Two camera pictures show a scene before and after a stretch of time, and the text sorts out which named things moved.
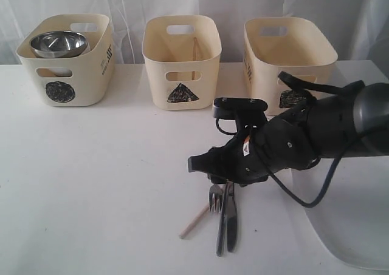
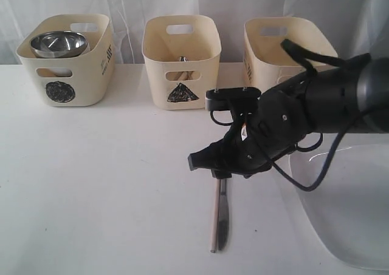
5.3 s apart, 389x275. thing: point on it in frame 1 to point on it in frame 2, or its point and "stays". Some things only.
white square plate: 353,218 stays
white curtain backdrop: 358,13 stays
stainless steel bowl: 58,44 stays
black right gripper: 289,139 to 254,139
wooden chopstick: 194,55 to 179,76
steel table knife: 231,216 to 223,217
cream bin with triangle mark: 182,53 stays
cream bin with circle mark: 82,80 stays
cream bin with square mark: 290,45 stays
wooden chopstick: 194,221 to 214,231
